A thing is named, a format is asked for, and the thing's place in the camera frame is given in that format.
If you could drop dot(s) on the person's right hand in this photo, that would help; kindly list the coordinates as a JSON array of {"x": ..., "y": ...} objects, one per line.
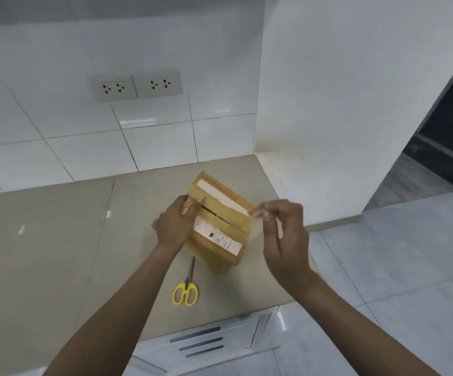
[{"x": 289, "y": 242}]

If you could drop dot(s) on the person's left hand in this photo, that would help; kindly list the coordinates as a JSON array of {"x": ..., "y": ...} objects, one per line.
[{"x": 173, "y": 227}]

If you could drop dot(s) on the person's right thumb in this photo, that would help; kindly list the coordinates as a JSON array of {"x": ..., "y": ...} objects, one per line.
[{"x": 266, "y": 217}]

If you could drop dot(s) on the person's left fingers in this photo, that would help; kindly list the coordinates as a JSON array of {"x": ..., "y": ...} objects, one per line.
[{"x": 193, "y": 203}]

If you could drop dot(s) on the clear packing tape strip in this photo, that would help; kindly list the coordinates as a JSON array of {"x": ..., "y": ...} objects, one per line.
[{"x": 254, "y": 229}]

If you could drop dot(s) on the brown cardboard parcel box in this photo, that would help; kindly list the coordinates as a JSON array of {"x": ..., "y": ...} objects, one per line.
[{"x": 222, "y": 227}]

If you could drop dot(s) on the person's left forearm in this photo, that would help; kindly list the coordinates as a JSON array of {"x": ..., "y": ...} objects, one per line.
[{"x": 109, "y": 317}]

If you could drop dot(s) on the person's right forearm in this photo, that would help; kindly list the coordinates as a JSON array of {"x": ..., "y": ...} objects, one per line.
[{"x": 359, "y": 332}]

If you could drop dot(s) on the white louvred cabinet door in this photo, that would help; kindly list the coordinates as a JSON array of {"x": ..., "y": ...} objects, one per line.
[{"x": 206, "y": 340}]

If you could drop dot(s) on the grey double wall socket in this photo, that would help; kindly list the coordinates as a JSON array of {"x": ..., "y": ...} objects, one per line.
[
  {"x": 112, "y": 88},
  {"x": 159, "y": 84}
]

